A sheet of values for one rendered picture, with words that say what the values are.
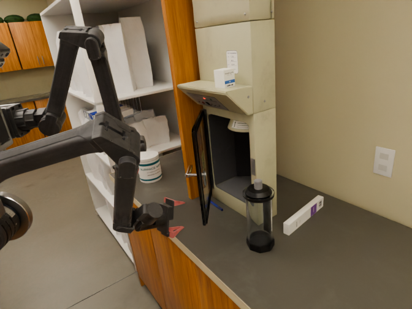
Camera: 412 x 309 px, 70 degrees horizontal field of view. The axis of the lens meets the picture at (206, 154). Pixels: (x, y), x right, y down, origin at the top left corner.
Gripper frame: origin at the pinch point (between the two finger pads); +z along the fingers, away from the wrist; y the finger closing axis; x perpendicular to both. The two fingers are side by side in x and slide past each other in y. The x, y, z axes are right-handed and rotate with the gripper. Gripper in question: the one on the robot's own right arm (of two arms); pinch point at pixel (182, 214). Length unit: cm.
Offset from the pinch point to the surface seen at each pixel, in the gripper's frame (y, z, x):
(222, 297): -26.8, 5.8, -18.3
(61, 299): -94, -5, 133
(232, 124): 36.0, 18.4, -6.7
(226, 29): 68, 5, -14
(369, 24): 73, 44, -46
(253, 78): 51, 9, -24
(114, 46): 86, 16, 101
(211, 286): -25.2, 6.2, -12.2
